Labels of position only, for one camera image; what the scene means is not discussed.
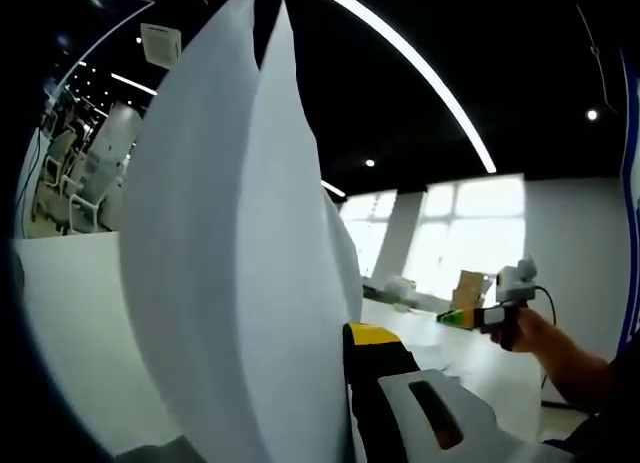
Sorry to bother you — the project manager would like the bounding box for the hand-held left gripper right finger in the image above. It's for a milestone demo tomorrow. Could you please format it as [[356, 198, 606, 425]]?
[[341, 321, 545, 463]]

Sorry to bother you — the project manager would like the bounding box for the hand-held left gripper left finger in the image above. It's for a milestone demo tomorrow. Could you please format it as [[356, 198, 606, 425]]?
[[114, 435, 201, 463]]

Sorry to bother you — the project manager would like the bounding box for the stack of white printing papers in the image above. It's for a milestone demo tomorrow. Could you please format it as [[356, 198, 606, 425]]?
[[119, 0, 364, 463]]

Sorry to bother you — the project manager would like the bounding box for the person's right hand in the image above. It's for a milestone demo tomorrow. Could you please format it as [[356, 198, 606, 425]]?
[[489, 309, 556, 355]]

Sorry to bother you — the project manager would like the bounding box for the cardboard box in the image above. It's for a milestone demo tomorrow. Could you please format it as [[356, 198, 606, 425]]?
[[452, 269, 494, 309]]

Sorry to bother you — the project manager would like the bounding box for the white plastic bag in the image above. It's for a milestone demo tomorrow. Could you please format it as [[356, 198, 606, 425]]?
[[382, 276, 419, 302]]

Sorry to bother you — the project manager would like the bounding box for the person's black shirt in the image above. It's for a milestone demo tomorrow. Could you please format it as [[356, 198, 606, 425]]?
[[542, 352, 640, 463]]

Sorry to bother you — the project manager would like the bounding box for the long ceiling light strip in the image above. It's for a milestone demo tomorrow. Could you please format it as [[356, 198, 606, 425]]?
[[299, 0, 497, 174]]

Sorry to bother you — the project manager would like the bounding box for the group of white office chairs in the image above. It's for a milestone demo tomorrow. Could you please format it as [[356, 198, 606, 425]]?
[[32, 127, 126, 234]]

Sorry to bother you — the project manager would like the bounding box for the ceiling air conditioner unit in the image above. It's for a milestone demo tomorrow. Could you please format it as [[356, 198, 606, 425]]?
[[139, 22, 182, 68]]

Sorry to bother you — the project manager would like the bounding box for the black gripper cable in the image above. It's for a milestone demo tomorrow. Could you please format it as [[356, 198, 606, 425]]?
[[533, 284, 558, 329]]

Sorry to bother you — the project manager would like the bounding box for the blue and white wall poster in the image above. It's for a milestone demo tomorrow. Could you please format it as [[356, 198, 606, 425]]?
[[617, 47, 640, 354]]

